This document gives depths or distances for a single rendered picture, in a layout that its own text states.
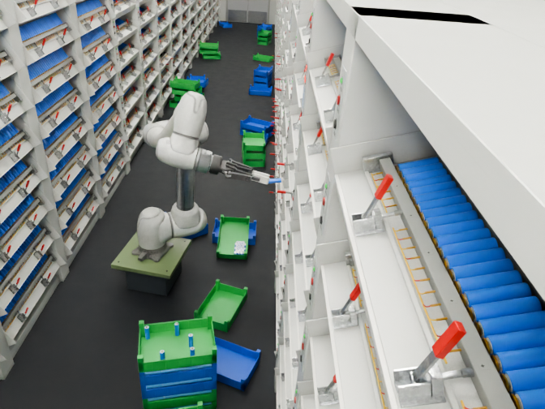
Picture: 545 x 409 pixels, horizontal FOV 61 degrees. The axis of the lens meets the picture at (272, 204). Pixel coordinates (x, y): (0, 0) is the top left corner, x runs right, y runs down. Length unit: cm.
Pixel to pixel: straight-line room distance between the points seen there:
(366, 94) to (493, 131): 46
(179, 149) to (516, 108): 148
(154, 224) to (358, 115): 197
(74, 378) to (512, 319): 223
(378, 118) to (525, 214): 55
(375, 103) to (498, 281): 36
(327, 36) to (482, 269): 102
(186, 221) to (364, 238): 206
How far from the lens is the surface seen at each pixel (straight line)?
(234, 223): 323
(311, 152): 136
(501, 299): 54
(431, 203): 67
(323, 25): 145
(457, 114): 34
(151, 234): 265
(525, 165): 28
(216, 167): 178
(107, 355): 257
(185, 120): 175
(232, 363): 246
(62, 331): 276
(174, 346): 201
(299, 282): 149
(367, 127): 79
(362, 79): 76
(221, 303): 276
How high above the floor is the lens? 190
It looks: 31 degrees down
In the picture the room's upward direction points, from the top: 4 degrees clockwise
